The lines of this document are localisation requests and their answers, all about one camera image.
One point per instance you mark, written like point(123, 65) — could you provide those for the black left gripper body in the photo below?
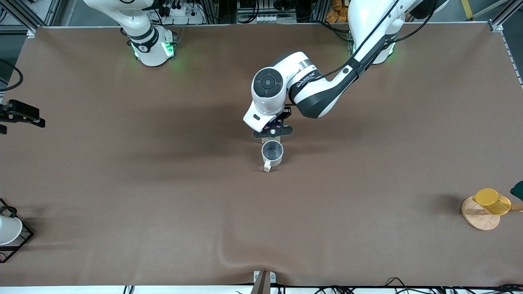
point(284, 114)

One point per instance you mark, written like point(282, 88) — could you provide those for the blue milk carton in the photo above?
point(264, 140)

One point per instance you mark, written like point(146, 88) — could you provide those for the cream ceramic mug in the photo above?
point(273, 157)

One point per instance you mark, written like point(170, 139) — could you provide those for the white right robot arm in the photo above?
point(147, 45)

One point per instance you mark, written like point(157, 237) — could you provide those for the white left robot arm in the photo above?
point(318, 94)

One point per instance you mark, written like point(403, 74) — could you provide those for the yellow plastic cup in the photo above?
point(492, 201)

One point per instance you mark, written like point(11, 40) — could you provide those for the dark green cup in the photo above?
point(519, 190)

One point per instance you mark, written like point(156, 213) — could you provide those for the white terminal block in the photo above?
point(267, 18)

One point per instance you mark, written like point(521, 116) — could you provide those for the white bowl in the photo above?
point(8, 230)

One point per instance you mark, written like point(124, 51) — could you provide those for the orange snack packets pile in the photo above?
point(337, 12)

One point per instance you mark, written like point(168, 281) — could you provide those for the white power strip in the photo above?
point(184, 16)

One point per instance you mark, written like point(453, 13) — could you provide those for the wooden mug stand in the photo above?
point(478, 218)

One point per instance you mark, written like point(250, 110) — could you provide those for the aluminium frame corner bracket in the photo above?
point(496, 25)
point(31, 32)

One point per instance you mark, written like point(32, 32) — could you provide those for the metal table edge bracket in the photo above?
point(264, 279)

